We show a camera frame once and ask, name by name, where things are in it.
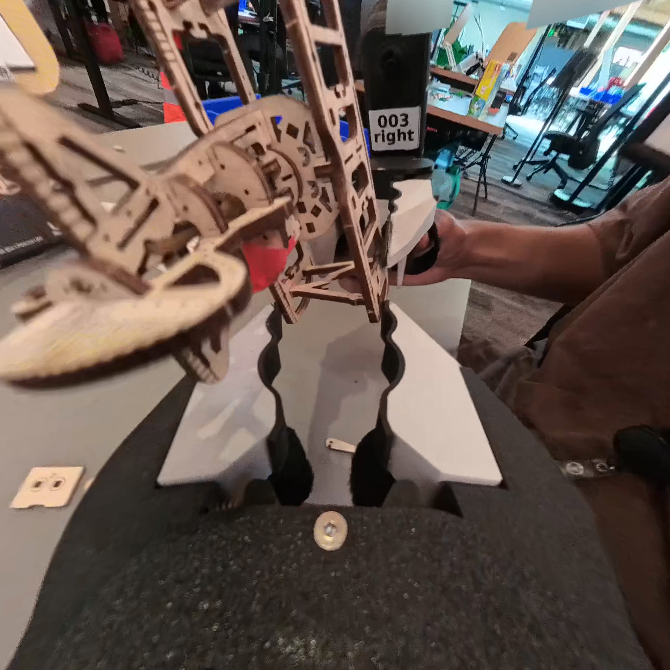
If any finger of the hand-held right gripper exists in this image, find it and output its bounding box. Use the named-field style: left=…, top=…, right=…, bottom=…
left=386, top=179, right=439, bottom=289
left=306, top=225, right=342, bottom=266

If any black round device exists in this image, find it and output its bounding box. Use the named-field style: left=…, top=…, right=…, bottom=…
left=613, top=425, right=670, bottom=489

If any teal bottle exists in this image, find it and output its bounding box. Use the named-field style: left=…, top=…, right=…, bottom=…
left=433, top=148, right=462, bottom=211

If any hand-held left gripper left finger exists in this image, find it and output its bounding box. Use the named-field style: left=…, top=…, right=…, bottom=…
left=157, top=305, right=288, bottom=486

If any blue plastic bin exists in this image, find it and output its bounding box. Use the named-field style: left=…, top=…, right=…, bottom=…
left=201, top=93, right=370, bottom=158

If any small wooden plate with holes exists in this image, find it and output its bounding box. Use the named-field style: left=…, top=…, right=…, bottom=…
left=9, top=465, right=85, bottom=509

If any person's right hand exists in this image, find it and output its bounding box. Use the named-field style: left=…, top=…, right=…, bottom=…
left=389, top=209, right=473, bottom=287

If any colourful cardboard box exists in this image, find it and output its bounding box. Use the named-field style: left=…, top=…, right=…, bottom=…
left=467, top=59, right=504, bottom=119

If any wooden mechanical model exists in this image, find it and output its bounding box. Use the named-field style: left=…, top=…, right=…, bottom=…
left=0, top=0, right=400, bottom=389

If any black desk leg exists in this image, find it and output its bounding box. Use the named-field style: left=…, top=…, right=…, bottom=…
left=67, top=0, right=143, bottom=129

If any orange traffic cone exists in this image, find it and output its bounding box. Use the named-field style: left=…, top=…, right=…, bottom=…
left=158, top=69, right=190, bottom=124

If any black office chair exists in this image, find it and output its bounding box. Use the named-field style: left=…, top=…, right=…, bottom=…
left=543, top=83, right=646, bottom=174

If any black printed box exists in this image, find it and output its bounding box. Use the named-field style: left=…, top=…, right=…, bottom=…
left=0, top=191, right=66, bottom=269

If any person's right forearm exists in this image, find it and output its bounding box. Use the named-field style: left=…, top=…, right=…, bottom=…
left=463, top=211, right=631, bottom=305

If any wooden background table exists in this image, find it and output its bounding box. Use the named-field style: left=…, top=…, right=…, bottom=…
left=356, top=77, right=506, bottom=216

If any small red part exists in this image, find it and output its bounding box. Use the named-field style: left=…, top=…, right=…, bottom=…
left=242, top=237, right=297, bottom=294

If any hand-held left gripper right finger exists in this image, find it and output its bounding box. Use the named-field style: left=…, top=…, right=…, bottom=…
left=376, top=303, right=504, bottom=486

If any red bag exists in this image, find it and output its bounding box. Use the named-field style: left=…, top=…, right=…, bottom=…
left=85, top=21, right=126, bottom=67

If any yellow curved strip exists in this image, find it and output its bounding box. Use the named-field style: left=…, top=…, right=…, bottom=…
left=0, top=0, right=61, bottom=96

